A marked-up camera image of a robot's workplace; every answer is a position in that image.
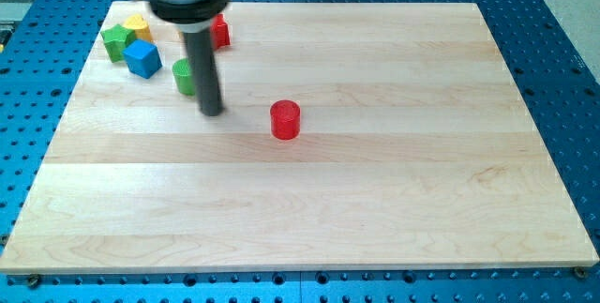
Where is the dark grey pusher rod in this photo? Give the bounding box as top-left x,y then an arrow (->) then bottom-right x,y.
183,30 -> 224,116

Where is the blue cube block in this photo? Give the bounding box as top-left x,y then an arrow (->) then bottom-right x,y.
123,39 -> 162,79

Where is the left board corner screw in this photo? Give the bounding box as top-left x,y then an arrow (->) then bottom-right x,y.
25,274 -> 42,289

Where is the green star block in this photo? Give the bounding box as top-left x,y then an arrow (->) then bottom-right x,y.
100,24 -> 136,63

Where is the board corner screw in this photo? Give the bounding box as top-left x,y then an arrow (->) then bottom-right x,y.
25,274 -> 42,289
572,266 -> 588,280

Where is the right board corner screw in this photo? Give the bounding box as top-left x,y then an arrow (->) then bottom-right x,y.
572,266 -> 588,280

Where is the red cylinder block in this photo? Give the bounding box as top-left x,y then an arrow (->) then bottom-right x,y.
270,99 -> 301,140

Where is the yellow heart block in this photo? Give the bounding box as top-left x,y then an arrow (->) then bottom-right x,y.
123,14 -> 154,43

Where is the light wooden board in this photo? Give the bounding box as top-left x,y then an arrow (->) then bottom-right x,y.
1,3 -> 598,274

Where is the green cylinder block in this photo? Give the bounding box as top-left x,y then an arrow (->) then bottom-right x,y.
172,58 -> 195,96

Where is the red block behind rod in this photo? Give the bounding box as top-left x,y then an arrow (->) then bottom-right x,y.
210,13 -> 231,50

